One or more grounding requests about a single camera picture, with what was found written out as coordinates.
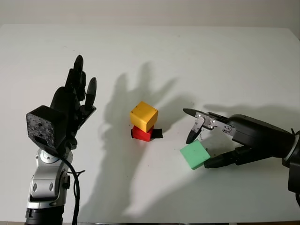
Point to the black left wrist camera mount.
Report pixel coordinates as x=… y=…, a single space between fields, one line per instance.
x=44 y=126

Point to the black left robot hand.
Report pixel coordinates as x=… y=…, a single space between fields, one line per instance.
x=64 y=100

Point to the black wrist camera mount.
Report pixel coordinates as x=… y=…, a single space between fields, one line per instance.
x=44 y=126
x=294 y=185

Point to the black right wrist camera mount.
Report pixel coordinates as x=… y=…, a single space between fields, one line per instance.
x=294 y=185

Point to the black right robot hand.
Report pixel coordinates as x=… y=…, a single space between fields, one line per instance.
x=257 y=138

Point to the red cube block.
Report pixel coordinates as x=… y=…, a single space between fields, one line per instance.
x=140 y=136

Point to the yellow cube block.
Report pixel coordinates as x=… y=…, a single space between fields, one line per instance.
x=143 y=114

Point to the green cube block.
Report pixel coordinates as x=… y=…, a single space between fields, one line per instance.
x=194 y=154

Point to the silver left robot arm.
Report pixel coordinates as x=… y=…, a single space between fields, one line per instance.
x=47 y=182

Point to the black tape strip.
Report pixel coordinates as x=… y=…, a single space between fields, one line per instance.
x=158 y=133

